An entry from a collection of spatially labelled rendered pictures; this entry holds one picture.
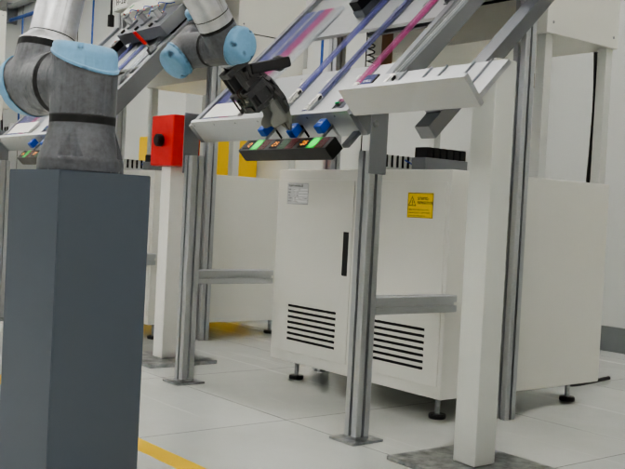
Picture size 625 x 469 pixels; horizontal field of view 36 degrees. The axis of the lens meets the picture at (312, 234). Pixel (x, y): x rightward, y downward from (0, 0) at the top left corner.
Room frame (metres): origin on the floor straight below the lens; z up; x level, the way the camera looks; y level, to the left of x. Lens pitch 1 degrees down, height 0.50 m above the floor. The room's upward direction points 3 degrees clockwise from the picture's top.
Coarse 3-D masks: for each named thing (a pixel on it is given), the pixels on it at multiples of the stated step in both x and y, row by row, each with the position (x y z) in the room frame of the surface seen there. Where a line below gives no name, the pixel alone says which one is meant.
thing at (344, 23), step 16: (336, 0) 2.82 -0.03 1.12; (400, 0) 2.52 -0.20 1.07; (416, 0) 2.45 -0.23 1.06; (352, 16) 2.63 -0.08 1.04; (384, 16) 2.49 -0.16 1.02; (400, 16) 2.43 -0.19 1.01; (432, 16) 2.31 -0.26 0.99; (336, 32) 2.60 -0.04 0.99; (368, 32) 2.49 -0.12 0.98; (384, 32) 2.53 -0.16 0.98; (400, 32) 2.48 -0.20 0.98
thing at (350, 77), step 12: (336, 72) 2.37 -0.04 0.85; (348, 72) 2.33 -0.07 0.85; (360, 72) 2.29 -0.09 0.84; (384, 72) 2.21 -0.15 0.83; (288, 84) 2.49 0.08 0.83; (300, 84) 2.44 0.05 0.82; (312, 84) 2.40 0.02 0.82; (324, 84) 2.36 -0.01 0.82; (336, 84) 2.31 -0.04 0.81; (348, 84) 2.27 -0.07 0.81; (288, 96) 2.42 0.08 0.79; (300, 96) 2.38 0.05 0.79; (312, 96) 2.34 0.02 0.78; (324, 96) 2.29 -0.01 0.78; (336, 96) 2.26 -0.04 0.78; (300, 108) 2.32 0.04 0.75; (312, 108) 2.27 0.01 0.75; (324, 108) 2.24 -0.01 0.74; (336, 108) 2.20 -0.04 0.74
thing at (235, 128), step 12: (348, 108) 2.11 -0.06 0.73; (204, 120) 2.57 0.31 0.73; (216, 120) 2.51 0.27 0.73; (228, 120) 2.47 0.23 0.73; (240, 120) 2.43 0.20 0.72; (252, 120) 2.39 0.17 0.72; (300, 120) 2.25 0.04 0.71; (312, 120) 2.22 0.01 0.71; (336, 120) 2.16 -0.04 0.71; (348, 120) 2.12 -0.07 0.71; (204, 132) 2.61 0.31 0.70; (216, 132) 2.56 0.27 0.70; (228, 132) 2.52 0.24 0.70; (240, 132) 2.48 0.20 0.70; (252, 132) 2.44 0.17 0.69; (276, 132) 2.36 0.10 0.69; (312, 132) 2.25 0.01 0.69; (336, 132) 2.20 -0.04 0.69; (348, 132) 2.16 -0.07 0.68; (360, 132) 2.13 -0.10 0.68
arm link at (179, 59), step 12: (192, 24) 2.05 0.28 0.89; (180, 36) 2.02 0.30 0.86; (192, 36) 1.99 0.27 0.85; (168, 48) 2.00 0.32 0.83; (180, 48) 2.00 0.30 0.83; (192, 48) 1.98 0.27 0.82; (168, 60) 2.01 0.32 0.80; (180, 60) 1.99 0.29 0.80; (192, 60) 2.00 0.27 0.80; (168, 72) 2.03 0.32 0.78; (180, 72) 2.01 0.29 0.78; (192, 72) 2.03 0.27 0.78
